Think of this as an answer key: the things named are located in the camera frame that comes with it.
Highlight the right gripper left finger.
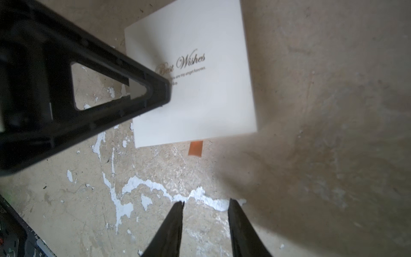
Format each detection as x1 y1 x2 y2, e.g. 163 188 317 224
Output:
142 201 184 257

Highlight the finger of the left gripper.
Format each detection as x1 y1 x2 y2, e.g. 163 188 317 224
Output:
1 1 171 176

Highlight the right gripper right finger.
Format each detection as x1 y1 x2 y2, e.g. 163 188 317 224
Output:
228 199 272 257

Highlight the white drawer jewelry box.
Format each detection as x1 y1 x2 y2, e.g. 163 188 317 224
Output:
125 1 258 148

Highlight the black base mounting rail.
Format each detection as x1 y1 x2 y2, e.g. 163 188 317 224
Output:
1 197 55 257

